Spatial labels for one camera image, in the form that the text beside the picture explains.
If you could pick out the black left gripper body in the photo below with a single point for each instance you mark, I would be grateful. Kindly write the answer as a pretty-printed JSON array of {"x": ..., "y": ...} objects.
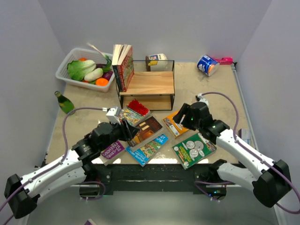
[{"x": 117, "y": 133}]

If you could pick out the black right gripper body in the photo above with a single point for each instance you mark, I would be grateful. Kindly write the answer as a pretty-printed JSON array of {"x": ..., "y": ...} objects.
[{"x": 191, "y": 123}]

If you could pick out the dark brown cover book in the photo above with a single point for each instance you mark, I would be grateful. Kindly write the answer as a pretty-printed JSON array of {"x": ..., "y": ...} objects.
[{"x": 148, "y": 131}]

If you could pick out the red back cover book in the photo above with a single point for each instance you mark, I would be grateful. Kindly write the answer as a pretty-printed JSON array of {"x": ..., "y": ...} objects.
[{"x": 125, "y": 66}]

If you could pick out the black floral cover book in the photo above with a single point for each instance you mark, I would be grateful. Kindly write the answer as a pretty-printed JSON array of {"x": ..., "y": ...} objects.
[{"x": 117, "y": 50}]

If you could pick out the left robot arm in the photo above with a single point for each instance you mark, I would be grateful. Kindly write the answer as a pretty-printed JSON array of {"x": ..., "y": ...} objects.
[{"x": 23, "y": 193}]

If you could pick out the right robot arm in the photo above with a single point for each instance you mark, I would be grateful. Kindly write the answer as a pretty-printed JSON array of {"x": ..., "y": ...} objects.
[{"x": 267, "y": 179}]

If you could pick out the orange back cover book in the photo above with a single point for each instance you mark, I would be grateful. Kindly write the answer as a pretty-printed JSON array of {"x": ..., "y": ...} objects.
[{"x": 175, "y": 128}]

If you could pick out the purple 117-storey treehouse book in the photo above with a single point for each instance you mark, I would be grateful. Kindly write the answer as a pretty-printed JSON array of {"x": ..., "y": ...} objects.
[{"x": 113, "y": 152}]

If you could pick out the red treehouse book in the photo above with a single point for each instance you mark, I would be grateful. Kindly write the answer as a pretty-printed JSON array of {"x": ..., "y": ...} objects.
[{"x": 134, "y": 113}]

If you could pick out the blue 26-storey treehouse book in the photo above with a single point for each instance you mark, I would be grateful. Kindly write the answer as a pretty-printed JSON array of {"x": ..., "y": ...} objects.
[{"x": 145, "y": 153}]

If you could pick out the green back cover book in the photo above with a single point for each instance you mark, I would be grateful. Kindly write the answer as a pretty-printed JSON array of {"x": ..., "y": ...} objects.
[{"x": 193, "y": 149}]

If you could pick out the green glass bottle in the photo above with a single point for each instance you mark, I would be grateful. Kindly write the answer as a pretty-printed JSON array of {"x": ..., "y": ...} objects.
[{"x": 64, "y": 103}]

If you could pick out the orange toy carrot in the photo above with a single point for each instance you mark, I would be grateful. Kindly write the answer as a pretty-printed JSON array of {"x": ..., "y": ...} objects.
[{"x": 101, "y": 82}]

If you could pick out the purple toy eggplant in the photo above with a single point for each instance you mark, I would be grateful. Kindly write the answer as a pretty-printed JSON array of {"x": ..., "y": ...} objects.
[{"x": 107, "y": 75}]

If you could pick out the pink box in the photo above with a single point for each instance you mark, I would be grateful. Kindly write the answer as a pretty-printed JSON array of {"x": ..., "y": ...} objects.
[{"x": 225, "y": 61}]

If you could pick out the white toy radish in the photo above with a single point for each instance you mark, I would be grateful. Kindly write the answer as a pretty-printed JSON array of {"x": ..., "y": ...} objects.
[{"x": 94, "y": 75}]

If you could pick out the white plastic basket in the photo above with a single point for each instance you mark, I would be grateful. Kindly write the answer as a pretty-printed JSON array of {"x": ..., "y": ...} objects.
[{"x": 102, "y": 61}]

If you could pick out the toy cabbage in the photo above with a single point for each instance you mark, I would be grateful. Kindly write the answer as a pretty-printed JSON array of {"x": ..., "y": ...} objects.
[{"x": 78, "y": 69}]

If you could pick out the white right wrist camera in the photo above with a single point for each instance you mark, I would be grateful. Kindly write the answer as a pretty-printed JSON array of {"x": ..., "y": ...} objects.
[{"x": 201, "y": 98}]

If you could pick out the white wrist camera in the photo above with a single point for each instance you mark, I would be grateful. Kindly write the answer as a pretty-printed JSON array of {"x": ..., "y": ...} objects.
[
  {"x": 113, "y": 115},
  {"x": 201, "y": 98}
]

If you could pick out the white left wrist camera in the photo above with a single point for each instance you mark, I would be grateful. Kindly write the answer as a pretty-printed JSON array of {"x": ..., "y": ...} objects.
[{"x": 113, "y": 115}]

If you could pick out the wood and wire shelf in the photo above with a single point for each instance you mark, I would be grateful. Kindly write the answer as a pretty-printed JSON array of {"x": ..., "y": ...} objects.
[{"x": 152, "y": 86}]

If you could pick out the black front frame bar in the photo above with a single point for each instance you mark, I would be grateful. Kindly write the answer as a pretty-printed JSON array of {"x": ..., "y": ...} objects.
[{"x": 150, "y": 178}]

